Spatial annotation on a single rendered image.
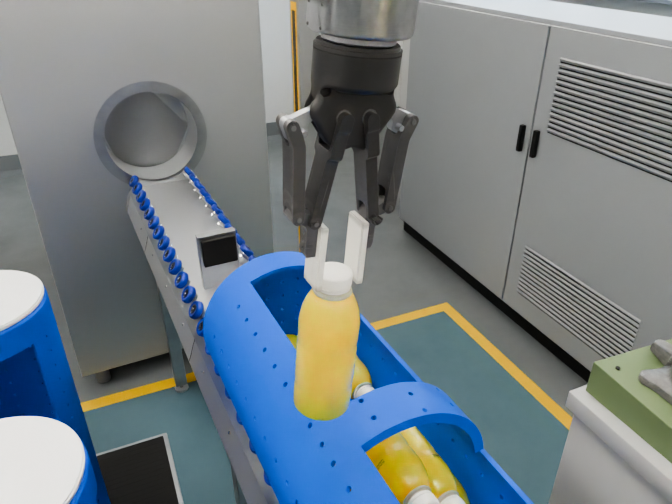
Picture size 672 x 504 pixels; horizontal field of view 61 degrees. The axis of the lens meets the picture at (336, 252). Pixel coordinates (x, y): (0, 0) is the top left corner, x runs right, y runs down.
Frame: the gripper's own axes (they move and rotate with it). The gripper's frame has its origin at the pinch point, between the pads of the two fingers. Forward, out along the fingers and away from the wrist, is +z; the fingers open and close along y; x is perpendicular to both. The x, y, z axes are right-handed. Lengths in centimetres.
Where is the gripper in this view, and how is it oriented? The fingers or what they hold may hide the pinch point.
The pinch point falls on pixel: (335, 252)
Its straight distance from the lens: 56.7
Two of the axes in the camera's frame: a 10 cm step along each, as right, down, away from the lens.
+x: 4.4, 4.7, -7.6
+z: -0.9, 8.7, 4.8
